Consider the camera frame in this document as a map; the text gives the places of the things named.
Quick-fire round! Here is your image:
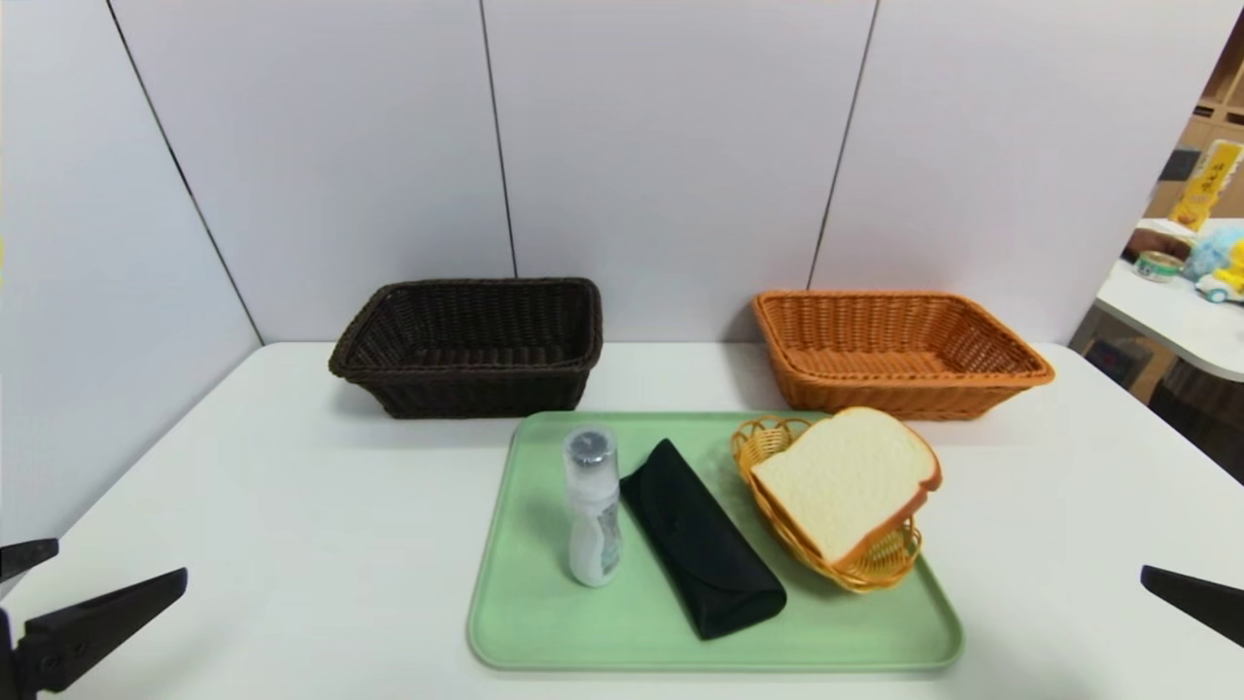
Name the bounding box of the white plastic bottle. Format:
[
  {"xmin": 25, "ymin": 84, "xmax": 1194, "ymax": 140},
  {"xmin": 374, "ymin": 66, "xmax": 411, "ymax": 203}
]
[{"xmin": 564, "ymin": 425, "xmax": 623, "ymax": 588}]

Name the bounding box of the black glasses case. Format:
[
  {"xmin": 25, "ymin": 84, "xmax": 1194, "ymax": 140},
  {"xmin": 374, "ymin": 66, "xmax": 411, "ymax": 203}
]
[{"xmin": 619, "ymin": 438, "xmax": 788, "ymax": 642}]

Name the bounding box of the large dark brown wicker basket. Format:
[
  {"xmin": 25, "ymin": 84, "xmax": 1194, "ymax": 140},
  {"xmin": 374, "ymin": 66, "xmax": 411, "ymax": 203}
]
[{"xmin": 328, "ymin": 278, "xmax": 605, "ymax": 420}]

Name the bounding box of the large orange wicker basket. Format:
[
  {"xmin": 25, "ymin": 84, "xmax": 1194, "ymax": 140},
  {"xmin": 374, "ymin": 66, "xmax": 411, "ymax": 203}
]
[{"xmin": 752, "ymin": 290, "xmax": 1057, "ymax": 421}]

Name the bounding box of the small yellow wicker basket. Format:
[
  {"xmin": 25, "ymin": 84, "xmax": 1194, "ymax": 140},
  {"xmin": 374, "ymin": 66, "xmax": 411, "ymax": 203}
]
[{"xmin": 731, "ymin": 415, "xmax": 924, "ymax": 595}]

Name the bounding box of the white bread slice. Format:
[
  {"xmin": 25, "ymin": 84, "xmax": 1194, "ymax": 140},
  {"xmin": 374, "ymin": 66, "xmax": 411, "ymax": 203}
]
[{"xmin": 749, "ymin": 406, "xmax": 943, "ymax": 569}]

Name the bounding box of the light green plastic tray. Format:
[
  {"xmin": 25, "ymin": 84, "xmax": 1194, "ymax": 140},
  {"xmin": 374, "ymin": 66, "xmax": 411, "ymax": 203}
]
[{"xmin": 466, "ymin": 410, "xmax": 965, "ymax": 672}]

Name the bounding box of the dark blue box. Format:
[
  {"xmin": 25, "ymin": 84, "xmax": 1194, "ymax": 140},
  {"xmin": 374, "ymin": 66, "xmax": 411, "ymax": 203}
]
[{"xmin": 1084, "ymin": 335, "xmax": 1148, "ymax": 390}]

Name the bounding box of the brown soft item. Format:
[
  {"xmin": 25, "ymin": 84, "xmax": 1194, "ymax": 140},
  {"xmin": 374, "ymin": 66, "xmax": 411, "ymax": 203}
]
[{"xmin": 1125, "ymin": 228, "xmax": 1194, "ymax": 263}]

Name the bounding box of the white side table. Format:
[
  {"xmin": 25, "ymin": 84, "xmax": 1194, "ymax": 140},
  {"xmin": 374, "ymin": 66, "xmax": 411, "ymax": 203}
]
[{"xmin": 1096, "ymin": 219, "xmax": 1244, "ymax": 382}]

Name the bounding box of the light blue plush toy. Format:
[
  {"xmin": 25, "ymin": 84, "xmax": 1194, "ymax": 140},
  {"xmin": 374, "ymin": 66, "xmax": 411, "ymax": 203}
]
[{"xmin": 1184, "ymin": 222, "xmax": 1244, "ymax": 283}]

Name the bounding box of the yellow printed box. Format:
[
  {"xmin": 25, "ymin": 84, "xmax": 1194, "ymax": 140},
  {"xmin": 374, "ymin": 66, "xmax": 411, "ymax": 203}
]
[{"xmin": 1169, "ymin": 138, "xmax": 1244, "ymax": 231}]

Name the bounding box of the yellow toy car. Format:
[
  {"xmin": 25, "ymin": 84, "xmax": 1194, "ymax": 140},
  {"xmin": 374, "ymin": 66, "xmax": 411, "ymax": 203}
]
[{"xmin": 1197, "ymin": 243, "xmax": 1244, "ymax": 305}]

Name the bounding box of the wooden shelf unit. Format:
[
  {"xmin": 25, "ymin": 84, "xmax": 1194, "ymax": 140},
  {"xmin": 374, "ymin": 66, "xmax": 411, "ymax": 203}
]
[{"xmin": 1191, "ymin": 19, "xmax": 1244, "ymax": 147}]

